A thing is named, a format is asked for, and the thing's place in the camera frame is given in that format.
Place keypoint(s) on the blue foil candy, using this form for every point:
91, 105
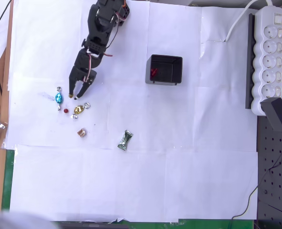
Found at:
58, 98

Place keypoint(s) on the small red candy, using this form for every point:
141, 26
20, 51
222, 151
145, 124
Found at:
66, 111

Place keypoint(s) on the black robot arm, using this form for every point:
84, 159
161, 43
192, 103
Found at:
103, 21

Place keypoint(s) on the red candy inside box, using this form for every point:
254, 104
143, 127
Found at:
153, 72

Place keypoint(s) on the black plastic box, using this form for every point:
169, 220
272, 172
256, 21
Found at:
178, 71

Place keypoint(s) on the gold foil wrapped candy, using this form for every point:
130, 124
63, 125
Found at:
78, 109

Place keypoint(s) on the caramel candy clear wrapper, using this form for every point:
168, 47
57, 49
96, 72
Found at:
82, 133

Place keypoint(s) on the green foil candy packet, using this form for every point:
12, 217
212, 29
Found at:
125, 140

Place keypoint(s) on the white paper table cover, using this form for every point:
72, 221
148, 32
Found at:
131, 179

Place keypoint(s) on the grey blurred object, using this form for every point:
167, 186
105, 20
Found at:
12, 220

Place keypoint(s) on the black power strip holder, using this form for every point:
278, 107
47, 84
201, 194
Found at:
250, 59

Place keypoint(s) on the white power strip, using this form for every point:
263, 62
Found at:
269, 59

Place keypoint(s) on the black power adapter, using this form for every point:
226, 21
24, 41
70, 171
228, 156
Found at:
276, 113

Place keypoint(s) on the black perforated pegboard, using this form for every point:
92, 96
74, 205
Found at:
276, 190

